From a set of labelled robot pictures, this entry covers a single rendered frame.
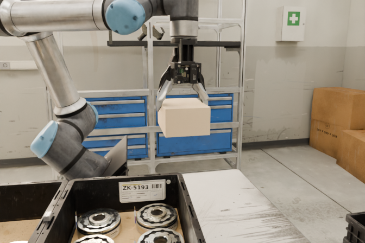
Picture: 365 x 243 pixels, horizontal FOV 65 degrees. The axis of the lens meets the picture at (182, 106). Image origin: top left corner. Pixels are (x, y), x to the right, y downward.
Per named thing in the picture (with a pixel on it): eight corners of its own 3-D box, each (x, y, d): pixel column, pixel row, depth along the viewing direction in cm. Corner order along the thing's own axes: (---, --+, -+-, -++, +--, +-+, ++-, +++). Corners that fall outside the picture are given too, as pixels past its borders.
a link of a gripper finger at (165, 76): (153, 89, 78) (171, 62, 77) (153, 88, 79) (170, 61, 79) (168, 97, 79) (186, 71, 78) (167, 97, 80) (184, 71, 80)
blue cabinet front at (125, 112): (63, 163, 243) (57, 98, 232) (148, 157, 258) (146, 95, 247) (62, 164, 240) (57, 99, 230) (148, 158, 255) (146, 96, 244)
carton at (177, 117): (157, 122, 89) (157, 98, 88) (195, 120, 91) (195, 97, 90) (165, 137, 74) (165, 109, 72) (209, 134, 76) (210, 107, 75)
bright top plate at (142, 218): (138, 205, 76) (138, 204, 76) (175, 204, 77) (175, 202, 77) (134, 229, 66) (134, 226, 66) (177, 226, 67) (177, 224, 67)
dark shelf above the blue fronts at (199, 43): (109, 48, 275) (109, 42, 274) (226, 48, 299) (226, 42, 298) (107, 47, 232) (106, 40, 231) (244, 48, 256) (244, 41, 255)
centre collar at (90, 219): (90, 214, 71) (90, 211, 71) (111, 213, 72) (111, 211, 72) (86, 225, 67) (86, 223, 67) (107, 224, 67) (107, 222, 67)
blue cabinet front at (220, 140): (156, 156, 259) (155, 95, 248) (231, 150, 274) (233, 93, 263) (157, 157, 256) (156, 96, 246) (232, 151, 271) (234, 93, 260)
